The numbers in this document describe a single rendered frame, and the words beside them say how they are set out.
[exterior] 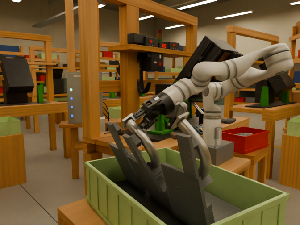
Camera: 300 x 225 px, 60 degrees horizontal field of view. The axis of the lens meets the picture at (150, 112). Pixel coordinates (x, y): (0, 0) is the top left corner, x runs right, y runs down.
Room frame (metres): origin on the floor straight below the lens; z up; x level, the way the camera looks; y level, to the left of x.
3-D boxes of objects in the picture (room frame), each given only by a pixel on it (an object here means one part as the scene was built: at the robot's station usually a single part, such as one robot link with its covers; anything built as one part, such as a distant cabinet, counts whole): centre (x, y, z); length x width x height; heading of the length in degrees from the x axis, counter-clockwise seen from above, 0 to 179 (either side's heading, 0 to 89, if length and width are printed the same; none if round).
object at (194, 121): (2.18, -0.25, 0.89); 1.10 x 0.42 x 0.02; 142
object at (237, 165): (1.37, -0.33, 0.83); 0.32 x 0.32 x 0.04; 48
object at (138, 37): (2.09, 0.10, 1.59); 0.15 x 0.07 x 0.07; 142
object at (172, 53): (2.35, -0.05, 1.52); 0.90 x 0.25 x 0.04; 142
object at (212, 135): (1.37, -0.33, 1.03); 0.09 x 0.09 x 0.17; 51
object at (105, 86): (2.41, 0.04, 1.23); 1.30 x 0.05 x 0.09; 142
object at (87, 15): (2.37, -0.02, 1.36); 1.49 x 0.09 x 0.97; 142
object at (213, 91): (1.37, -0.33, 1.19); 0.09 x 0.09 x 0.17; 21
